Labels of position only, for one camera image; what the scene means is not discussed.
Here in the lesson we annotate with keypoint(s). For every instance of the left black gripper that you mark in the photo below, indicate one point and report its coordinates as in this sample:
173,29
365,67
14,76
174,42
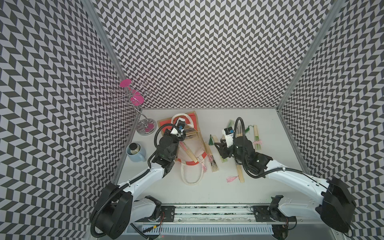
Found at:
167,132

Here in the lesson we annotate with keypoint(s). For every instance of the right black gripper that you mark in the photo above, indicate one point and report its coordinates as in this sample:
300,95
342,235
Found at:
223,148

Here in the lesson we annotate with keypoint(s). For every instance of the burlap red striped tote bag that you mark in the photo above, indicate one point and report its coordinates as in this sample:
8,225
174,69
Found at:
195,143

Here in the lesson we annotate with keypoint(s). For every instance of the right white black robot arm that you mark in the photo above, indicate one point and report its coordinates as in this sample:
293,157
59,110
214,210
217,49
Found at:
334,203

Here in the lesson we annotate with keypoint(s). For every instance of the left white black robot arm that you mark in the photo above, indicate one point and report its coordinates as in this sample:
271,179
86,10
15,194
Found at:
119,206

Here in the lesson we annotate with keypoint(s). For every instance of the light blue mug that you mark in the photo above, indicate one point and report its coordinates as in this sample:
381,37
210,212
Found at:
136,152

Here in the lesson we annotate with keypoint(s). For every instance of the pink tassel fan in bag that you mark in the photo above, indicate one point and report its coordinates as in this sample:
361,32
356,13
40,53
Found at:
214,166

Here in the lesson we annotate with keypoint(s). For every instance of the chrome stand with pink cups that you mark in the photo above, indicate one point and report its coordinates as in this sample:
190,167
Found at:
128,96

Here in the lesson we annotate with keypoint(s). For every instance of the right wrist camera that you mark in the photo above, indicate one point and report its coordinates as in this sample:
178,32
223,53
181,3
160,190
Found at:
229,136

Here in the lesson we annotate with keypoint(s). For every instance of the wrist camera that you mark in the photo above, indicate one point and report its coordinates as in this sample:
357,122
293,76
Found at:
180,127
229,136

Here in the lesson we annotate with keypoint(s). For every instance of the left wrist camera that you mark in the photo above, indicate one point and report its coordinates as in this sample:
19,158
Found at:
180,127

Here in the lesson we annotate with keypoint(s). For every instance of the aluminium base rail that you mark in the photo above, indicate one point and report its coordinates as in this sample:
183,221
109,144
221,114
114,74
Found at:
211,220

